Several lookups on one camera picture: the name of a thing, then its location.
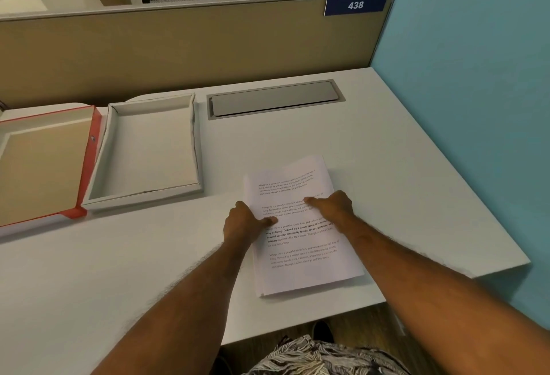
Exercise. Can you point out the person's right hand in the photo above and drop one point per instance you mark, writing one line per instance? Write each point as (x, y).
(338, 211)

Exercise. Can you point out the person's left hand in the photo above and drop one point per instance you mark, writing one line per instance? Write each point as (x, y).
(241, 224)

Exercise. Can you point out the person's left thumb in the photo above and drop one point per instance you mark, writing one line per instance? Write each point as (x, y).
(266, 221)

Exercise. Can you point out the person's right thumb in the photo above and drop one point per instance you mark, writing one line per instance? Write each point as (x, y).
(314, 201)

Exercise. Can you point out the stack of printed paper sheets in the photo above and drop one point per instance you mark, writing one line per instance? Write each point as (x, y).
(296, 233)

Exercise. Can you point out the person's right forearm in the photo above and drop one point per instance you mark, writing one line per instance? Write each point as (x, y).
(442, 293)

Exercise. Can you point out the person's left forearm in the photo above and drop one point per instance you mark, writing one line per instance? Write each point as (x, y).
(180, 306)

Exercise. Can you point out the black shoe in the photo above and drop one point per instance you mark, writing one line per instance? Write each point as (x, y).
(323, 331)

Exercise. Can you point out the white cardboard box tray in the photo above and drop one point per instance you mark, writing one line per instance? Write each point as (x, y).
(146, 151)

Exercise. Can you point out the patterned black white shorts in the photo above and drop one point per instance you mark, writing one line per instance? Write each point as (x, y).
(322, 357)

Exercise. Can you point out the beige desk partition panel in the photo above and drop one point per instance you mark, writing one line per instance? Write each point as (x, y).
(184, 48)

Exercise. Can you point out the blue number sign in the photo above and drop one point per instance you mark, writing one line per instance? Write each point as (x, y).
(355, 5)

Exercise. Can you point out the red cardboard box lid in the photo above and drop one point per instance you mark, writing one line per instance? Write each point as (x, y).
(38, 164)

